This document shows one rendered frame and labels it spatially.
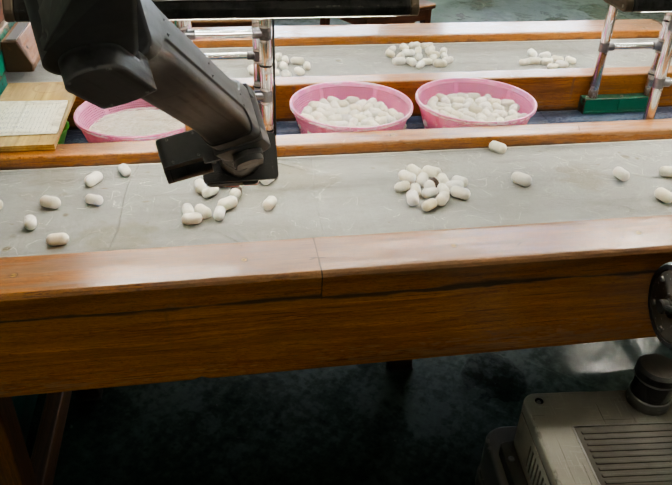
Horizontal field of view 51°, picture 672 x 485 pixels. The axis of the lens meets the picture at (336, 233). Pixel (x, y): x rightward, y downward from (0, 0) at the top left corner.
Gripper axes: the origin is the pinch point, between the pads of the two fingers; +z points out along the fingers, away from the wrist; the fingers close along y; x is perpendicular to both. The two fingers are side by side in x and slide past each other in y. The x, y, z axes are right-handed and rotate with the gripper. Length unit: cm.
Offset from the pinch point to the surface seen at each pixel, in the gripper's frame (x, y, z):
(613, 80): -29, -94, 54
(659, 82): -20, -88, 27
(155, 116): -24, 17, 46
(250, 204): 2.2, -1.4, 15.0
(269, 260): 13.8, -3.2, -2.4
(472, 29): -57, -70, 83
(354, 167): -5.1, -21.5, 24.3
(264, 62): -25.5, -6.3, 21.9
